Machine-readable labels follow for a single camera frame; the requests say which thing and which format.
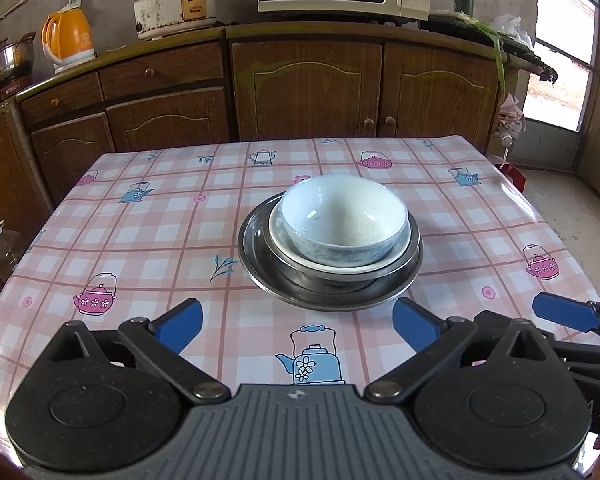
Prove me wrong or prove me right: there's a wooden two-door cabinet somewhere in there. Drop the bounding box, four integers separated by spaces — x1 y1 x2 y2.
225 22 521 143

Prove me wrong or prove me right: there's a wooden corner cabinet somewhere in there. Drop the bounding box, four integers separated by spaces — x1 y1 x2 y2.
0 97 56 291

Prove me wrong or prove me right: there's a white rice cooker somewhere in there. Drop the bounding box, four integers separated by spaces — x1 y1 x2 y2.
122 0 218 42

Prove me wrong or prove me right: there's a black cooktop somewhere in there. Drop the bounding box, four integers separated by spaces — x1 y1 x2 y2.
427 10 558 83

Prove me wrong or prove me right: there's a pink checked tablecloth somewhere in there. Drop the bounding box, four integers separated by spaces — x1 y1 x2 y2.
0 135 600 461

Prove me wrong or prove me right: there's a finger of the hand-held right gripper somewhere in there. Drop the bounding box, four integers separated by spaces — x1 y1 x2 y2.
531 291 600 333
472 309 600 361

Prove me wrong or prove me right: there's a white ceramic bowl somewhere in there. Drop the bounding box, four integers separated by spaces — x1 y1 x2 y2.
268 200 412 275

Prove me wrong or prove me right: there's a red induction cooker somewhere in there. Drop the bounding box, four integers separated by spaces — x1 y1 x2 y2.
0 75 36 106

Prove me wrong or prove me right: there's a red bag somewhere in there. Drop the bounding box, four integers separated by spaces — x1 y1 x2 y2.
500 160 527 192

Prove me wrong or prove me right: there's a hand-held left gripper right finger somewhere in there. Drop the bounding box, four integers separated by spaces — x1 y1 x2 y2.
364 296 561 406

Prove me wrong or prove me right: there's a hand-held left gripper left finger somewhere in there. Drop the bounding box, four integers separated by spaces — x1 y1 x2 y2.
40 297 233 406

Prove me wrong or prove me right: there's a round steel plate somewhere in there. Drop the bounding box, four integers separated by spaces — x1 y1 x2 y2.
237 191 424 311
237 191 424 313

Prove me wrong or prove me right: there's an oil bottle with red cap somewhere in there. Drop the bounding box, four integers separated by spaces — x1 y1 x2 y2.
0 219 23 283

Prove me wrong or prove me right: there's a blue patterned white bowl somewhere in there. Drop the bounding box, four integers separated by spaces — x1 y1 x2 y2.
279 175 409 267

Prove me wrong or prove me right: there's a wooden drawer cabinet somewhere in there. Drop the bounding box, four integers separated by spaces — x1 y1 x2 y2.
17 27 233 196

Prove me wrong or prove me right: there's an orange electric kettle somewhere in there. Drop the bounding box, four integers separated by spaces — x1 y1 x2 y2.
41 6 97 75

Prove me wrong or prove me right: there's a glass door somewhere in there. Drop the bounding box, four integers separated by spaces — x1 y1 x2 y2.
522 0 600 176

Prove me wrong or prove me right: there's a clear plastic bag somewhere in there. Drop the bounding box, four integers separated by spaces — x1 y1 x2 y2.
490 14 536 46

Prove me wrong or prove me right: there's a steel cooking pot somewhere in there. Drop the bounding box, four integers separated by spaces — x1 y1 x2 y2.
0 32 37 86

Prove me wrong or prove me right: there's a pink cloth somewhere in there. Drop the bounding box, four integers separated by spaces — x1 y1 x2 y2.
495 94 526 136

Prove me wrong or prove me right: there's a green leek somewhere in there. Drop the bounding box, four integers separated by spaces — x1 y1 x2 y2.
432 10 507 96

